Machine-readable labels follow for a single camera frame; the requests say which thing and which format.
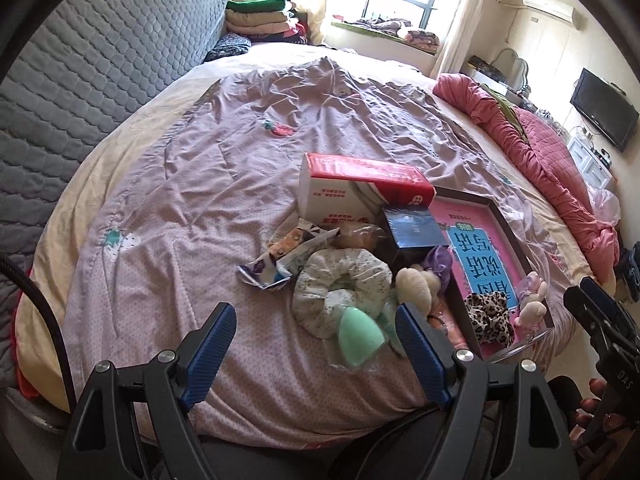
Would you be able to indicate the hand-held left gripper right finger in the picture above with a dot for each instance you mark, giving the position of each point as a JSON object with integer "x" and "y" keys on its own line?
{"x": 420, "y": 355}

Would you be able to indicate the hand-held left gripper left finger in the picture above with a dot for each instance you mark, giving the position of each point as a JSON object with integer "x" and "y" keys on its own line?
{"x": 212, "y": 355}

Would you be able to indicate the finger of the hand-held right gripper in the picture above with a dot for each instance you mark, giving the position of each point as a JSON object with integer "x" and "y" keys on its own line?
{"x": 597, "y": 287}
{"x": 585, "y": 310}

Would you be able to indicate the purple scrunchie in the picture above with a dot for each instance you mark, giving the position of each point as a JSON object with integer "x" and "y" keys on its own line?
{"x": 440, "y": 260}

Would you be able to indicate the floral fabric scrunchie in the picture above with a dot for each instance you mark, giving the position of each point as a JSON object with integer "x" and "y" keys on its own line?
{"x": 320, "y": 305}

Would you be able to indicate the pink tray with dark rim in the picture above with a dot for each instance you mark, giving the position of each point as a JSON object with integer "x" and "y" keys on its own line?
{"x": 475, "y": 250}

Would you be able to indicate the person's right hand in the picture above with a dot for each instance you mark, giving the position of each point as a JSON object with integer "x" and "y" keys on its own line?
{"x": 590, "y": 405}

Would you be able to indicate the pink bunny toy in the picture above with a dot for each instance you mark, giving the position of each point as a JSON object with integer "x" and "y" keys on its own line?
{"x": 532, "y": 310}

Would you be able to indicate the leopard print scrunchie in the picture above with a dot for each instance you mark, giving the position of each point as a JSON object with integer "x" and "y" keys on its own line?
{"x": 487, "y": 317}

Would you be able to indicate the pink plastic bag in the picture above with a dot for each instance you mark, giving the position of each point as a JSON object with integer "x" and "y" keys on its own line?
{"x": 605, "y": 205}

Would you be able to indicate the blue and white snack packet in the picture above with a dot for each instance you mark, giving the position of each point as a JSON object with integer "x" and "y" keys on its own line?
{"x": 270, "y": 270}

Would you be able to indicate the white cabinet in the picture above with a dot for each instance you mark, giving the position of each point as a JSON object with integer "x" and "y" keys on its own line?
{"x": 592, "y": 167}

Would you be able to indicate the dark blue box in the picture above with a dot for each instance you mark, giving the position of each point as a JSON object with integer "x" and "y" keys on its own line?
{"x": 412, "y": 230}

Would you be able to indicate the wrapped bread bun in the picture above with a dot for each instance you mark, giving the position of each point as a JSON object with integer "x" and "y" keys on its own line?
{"x": 357, "y": 237}

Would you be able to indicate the orange snack packet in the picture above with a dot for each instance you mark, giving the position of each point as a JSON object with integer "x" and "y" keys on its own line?
{"x": 287, "y": 242}

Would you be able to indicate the pink quilt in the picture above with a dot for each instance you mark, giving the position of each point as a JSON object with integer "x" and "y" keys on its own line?
{"x": 550, "y": 160}

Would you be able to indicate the red and white tissue box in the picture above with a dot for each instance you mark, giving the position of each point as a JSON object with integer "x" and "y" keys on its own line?
{"x": 350, "y": 195}

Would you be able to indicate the black television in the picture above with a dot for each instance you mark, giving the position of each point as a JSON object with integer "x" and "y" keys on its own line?
{"x": 602, "y": 107}

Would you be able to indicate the green cloth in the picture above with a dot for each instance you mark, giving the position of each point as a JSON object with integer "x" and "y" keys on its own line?
{"x": 505, "y": 105}

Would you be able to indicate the cream bed sheet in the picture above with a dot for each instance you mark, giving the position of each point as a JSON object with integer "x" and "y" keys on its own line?
{"x": 75, "y": 200}

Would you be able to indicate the vanity mirror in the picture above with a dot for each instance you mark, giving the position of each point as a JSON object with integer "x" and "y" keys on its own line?
{"x": 510, "y": 67}

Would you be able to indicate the white air conditioner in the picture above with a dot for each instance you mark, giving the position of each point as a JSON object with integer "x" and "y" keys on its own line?
{"x": 547, "y": 6}

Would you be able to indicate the cream curtain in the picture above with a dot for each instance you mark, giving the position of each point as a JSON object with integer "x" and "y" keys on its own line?
{"x": 460, "y": 15}
{"x": 312, "y": 0}

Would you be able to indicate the dark patterned cloth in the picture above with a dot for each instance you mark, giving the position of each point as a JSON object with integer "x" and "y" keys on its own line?
{"x": 227, "y": 47}

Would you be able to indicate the grey quilted headboard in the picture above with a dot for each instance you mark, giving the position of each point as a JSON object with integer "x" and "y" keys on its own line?
{"x": 100, "y": 60}

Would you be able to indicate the clothes on windowsill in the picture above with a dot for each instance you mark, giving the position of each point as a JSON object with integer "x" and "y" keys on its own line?
{"x": 395, "y": 30}

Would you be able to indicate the stack of folded clothes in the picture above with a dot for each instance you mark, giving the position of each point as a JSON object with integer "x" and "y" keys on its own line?
{"x": 260, "y": 20}

